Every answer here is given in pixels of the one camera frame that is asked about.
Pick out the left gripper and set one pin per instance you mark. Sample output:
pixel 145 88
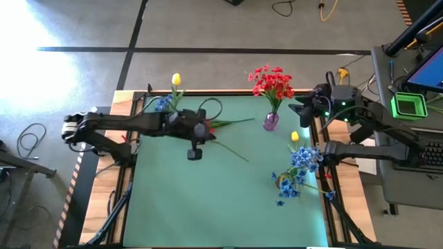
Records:
pixel 188 124

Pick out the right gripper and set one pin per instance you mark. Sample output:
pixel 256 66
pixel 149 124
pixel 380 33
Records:
pixel 322 100

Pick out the yellow artificial tulip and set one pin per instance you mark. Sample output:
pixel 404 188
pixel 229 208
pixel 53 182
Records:
pixel 295 136
pixel 232 151
pixel 176 79

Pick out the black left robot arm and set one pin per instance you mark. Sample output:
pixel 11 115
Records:
pixel 121 122

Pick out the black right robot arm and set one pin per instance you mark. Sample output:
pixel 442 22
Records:
pixel 380 119

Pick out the purple glass vase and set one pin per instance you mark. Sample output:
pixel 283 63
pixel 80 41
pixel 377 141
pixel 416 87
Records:
pixel 270 121

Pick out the red glass vase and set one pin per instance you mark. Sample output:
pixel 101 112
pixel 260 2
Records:
pixel 277 183

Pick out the yellow plug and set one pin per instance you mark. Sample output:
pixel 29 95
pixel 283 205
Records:
pixel 342 72

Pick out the white paper sheet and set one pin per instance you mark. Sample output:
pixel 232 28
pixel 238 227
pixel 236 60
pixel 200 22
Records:
pixel 369 170

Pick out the green plastic box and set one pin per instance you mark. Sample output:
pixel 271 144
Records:
pixel 394 103

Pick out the green table mat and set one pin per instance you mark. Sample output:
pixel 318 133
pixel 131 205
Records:
pixel 225 228

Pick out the blue pen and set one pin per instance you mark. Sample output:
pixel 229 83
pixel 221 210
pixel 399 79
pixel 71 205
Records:
pixel 391 67

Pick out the black support strut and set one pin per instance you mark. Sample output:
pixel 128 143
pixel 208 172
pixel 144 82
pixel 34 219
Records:
pixel 349 224
pixel 114 214

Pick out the black equipment box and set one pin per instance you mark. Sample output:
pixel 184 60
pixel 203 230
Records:
pixel 234 2

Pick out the grey desk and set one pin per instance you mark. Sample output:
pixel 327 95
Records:
pixel 408 193

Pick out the monitor with blue screen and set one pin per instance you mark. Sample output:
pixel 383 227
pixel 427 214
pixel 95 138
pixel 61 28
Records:
pixel 431 74

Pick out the black keyboard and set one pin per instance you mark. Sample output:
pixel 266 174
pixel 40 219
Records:
pixel 436 154

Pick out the striped hazard tape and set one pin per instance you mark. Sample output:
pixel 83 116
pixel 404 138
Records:
pixel 72 183

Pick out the black floor mat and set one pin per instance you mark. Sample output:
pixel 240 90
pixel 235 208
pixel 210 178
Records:
pixel 81 214

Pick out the black metal stand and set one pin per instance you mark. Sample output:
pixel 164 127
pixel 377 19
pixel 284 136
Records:
pixel 31 166

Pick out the black table frame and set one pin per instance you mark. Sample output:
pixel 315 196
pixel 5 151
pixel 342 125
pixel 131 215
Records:
pixel 225 93

